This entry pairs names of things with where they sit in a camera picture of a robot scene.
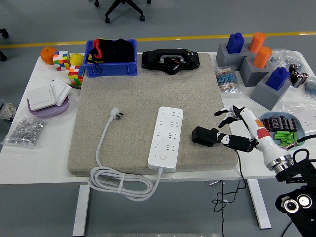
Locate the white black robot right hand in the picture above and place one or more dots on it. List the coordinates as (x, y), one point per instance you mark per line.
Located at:
(265, 142)

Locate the black plug adapter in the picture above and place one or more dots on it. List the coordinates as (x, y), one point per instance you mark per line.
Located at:
(203, 135)

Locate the white power strip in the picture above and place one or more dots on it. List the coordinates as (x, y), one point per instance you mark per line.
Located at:
(165, 138)

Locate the pile of green cells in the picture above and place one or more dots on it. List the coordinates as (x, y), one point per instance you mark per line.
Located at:
(284, 135)

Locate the row of black capacitors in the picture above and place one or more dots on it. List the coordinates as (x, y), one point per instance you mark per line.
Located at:
(281, 123)

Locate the light blue plate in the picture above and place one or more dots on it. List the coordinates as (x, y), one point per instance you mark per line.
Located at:
(300, 128)

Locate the blue square peg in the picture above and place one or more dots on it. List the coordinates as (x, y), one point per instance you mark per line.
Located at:
(277, 79)
(235, 43)

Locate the white table leg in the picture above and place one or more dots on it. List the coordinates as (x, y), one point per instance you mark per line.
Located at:
(261, 209)
(81, 209)

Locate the bag of resistors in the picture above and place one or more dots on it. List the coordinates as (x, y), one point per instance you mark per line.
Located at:
(227, 81)

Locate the black cylinder cells bundle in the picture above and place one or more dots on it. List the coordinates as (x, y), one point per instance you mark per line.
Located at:
(298, 75)

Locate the orange cylinder peg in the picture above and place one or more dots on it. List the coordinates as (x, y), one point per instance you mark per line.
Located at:
(256, 42)
(262, 58)

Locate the clear bag of small parts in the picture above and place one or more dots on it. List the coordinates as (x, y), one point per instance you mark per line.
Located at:
(284, 58)

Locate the wide grey peg block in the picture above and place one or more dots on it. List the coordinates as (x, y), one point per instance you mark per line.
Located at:
(223, 59)

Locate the grey-brown mat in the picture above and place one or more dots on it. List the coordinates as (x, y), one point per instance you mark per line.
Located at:
(138, 98)

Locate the black machine housing part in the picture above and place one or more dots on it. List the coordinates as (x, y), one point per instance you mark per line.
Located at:
(153, 59)

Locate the blue plastic bin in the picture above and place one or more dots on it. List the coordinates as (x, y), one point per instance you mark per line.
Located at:
(111, 69)

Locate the black cloth with red trim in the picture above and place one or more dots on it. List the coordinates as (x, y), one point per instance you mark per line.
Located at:
(118, 51)

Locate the black office chair base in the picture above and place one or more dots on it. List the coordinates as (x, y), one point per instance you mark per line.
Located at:
(107, 19)

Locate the colourful puzzle cube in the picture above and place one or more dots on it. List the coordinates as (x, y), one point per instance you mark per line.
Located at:
(75, 75)
(60, 61)

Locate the yellow lemon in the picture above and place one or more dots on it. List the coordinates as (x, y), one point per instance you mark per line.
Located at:
(77, 59)

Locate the purple tray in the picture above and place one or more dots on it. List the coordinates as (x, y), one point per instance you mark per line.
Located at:
(49, 112)

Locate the orange fruit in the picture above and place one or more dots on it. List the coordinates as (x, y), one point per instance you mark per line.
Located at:
(47, 55)

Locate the bag of metal nuts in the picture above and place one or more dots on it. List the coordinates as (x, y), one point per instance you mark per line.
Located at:
(24, 132)

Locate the black chair castors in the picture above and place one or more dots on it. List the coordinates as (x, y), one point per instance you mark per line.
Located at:
(3, 32)

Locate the white two-key wall switch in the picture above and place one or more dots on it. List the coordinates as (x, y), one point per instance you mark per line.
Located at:
(60, 90)

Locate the large white wall switch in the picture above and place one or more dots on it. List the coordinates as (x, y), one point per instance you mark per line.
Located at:
(40, 98)

